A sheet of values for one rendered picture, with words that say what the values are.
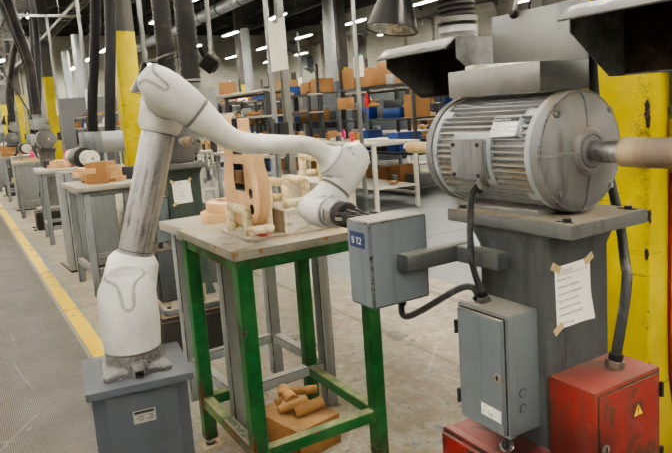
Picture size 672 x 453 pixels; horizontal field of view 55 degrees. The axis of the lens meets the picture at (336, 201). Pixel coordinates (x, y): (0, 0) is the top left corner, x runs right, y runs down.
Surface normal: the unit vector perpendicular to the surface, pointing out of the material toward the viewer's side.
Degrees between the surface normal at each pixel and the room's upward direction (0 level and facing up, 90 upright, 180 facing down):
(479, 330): 90
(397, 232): 90
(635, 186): 90
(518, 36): 90
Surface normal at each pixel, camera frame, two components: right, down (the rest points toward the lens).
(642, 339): -0.86, 0.13
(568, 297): 0.49, 0.08
